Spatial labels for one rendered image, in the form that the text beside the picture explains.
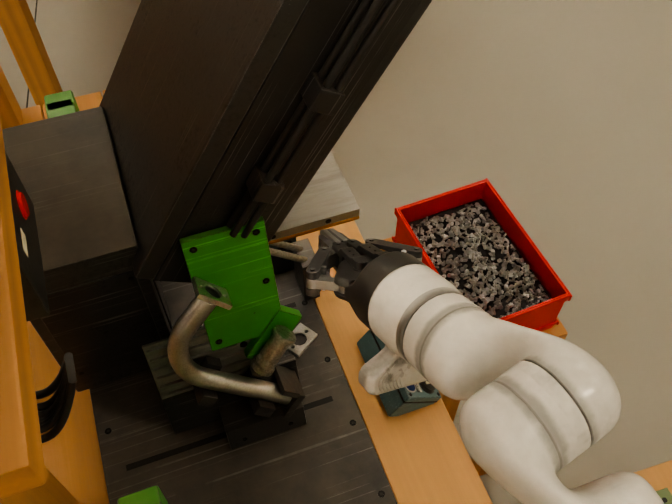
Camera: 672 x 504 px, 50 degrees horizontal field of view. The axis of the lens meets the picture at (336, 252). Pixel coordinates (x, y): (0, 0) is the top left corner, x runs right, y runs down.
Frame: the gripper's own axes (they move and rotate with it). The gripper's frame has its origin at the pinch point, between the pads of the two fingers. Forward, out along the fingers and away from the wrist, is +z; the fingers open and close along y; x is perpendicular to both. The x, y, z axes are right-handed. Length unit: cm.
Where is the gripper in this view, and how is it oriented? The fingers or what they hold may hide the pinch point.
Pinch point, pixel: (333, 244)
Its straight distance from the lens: 73.0
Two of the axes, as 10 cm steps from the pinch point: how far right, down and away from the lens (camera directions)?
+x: -0.1, 9.1, 4.1
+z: -4.4, -3.8, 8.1
